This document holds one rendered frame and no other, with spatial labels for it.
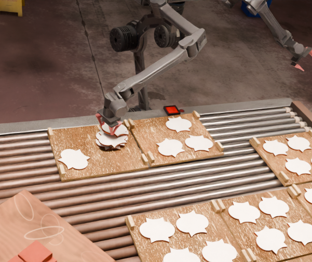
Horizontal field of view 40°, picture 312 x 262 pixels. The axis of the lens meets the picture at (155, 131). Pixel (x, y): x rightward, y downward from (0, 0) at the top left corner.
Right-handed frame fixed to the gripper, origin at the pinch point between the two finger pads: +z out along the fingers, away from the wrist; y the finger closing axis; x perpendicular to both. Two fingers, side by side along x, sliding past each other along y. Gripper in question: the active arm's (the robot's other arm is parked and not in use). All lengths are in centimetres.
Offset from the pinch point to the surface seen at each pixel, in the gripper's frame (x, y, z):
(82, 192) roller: -27.9, 18.2, 9.9
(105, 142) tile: -4.1, 3.8, 3.5
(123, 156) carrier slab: 0.4, 12.9, 8.3
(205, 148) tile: 38, 33, 8
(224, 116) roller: 74, 18, 12
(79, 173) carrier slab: -23.4, 10.1, 7.8
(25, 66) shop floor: 82, -213, 106
